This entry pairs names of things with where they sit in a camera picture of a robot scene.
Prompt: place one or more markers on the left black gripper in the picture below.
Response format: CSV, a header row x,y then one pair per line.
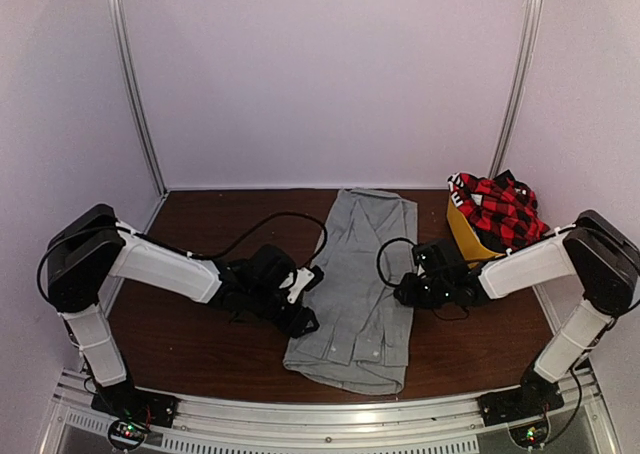
x,y
298,317

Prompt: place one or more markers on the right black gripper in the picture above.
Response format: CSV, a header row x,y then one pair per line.
x,y
410,297

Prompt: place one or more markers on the grey long sleeve shirt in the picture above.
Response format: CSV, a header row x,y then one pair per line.
x,y
362,344

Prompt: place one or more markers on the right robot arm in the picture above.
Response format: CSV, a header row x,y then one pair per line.
x,y
589,253

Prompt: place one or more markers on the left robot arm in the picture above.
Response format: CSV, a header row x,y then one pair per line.
x,y
98,248

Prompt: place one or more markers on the yellow plastic bin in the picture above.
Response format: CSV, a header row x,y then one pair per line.
x,y
468,243

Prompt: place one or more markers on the red black plaid shirt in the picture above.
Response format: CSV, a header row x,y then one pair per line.
x,y
502,211

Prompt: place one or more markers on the right circuit board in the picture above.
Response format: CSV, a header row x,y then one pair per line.
x,y
529,436

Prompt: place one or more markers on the circuit board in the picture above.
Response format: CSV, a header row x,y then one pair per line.
x,y
529,436
126,435

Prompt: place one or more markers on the left circuit board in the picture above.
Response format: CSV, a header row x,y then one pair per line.
x,y
126,435

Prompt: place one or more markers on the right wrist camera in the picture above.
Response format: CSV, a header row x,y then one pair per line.
x,y
421,258

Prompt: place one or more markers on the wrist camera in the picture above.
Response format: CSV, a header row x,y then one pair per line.
x,y
301,281
421,258

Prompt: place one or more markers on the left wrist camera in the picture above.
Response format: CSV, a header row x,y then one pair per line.
x,y
301,281

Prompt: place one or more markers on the front aluminium rail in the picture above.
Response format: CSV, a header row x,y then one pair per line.
x,y
450,424

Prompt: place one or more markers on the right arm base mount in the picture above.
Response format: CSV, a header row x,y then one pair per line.
x,y
519,403

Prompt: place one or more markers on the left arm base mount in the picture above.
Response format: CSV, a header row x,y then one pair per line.
x,y
142,409

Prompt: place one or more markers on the right aluminium frame post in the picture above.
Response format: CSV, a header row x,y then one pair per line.
x,y
529,34

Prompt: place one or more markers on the aluminium frame post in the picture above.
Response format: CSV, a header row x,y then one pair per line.
x,y
133,93
529,34

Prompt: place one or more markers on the left aluminium frame post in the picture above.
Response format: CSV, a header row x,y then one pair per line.
x,y
133,93

